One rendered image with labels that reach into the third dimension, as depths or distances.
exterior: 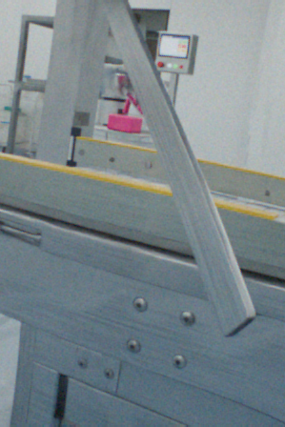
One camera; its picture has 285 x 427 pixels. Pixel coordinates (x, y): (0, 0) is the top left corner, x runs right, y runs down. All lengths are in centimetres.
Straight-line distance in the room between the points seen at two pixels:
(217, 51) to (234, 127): 82
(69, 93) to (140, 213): 40
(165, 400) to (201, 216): 24
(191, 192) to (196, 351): 16
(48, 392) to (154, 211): 24
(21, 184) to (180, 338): 18
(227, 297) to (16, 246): 25
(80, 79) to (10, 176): 33
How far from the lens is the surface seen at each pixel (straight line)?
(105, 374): 52
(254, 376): 42
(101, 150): 75
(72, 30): 81
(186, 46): 331
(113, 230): 45
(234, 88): 580
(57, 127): 80
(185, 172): 32
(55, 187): 46
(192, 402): 50
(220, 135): 583
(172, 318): 43
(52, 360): 56
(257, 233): 39
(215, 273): 29
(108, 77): 331
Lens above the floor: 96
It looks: 11 degrees down
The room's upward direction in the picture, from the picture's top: 8 degrees clockwise
